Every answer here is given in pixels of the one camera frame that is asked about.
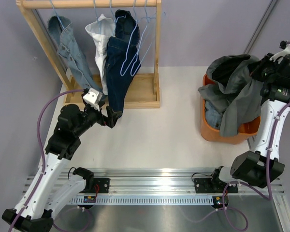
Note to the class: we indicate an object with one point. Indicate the light denim jacket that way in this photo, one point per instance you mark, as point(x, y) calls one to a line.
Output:
point(61, 31)

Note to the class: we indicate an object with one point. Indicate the wooden clothes rack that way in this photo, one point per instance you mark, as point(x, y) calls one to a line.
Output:
point(144, 92)

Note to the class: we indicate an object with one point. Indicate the light blue skirt hanger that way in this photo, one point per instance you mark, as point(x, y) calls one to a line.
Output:
point(124, 69)

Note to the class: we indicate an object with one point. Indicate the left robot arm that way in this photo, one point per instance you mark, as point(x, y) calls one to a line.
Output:
point(38, 208)

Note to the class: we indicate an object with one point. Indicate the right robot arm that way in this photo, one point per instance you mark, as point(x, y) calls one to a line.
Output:
point(260, 165)

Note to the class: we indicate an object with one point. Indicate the light blue shirt hanger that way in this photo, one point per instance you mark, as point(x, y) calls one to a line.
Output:
point(97, 17)

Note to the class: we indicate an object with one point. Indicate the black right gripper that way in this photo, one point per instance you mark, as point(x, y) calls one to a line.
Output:
point(255, 68)

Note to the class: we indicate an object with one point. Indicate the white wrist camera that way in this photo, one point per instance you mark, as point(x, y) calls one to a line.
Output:
point(285, 46)
point(92, 97)

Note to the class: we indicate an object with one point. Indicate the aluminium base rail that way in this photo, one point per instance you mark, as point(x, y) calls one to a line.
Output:
point(150, 187)

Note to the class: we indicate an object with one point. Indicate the white shirt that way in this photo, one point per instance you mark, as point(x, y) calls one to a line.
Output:
point(101, 41)

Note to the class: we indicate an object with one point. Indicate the dark blue denim garment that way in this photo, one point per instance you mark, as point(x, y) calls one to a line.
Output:
point(116, 49)

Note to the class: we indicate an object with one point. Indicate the grey pleated skirt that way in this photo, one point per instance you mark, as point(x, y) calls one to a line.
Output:
point(234, 90)

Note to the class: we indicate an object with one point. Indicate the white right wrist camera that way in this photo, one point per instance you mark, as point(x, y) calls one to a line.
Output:
point(285, 46)

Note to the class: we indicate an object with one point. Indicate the light blue denim skirt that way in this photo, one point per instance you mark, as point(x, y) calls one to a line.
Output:
point(212, 116)

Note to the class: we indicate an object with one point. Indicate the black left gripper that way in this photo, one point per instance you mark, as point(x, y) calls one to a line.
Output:
point(112, 116)

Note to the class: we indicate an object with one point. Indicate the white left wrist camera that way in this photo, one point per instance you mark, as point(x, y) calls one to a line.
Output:
point(92, 97)

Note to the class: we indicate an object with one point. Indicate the aluminium corner post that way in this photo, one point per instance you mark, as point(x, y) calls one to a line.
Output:
point(262, 22)

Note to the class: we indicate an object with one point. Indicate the light blue jacket hanger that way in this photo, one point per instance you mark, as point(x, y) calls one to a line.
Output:
point(56, 14)

